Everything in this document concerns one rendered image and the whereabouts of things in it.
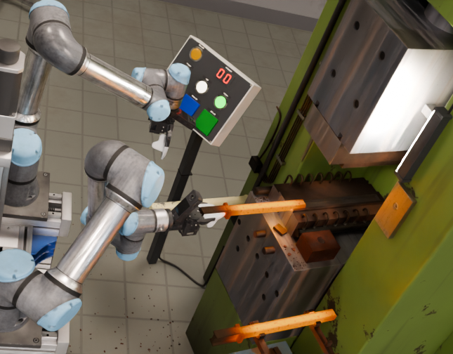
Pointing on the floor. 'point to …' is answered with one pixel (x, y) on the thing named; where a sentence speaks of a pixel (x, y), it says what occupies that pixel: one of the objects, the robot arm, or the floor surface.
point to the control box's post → (177, 190)
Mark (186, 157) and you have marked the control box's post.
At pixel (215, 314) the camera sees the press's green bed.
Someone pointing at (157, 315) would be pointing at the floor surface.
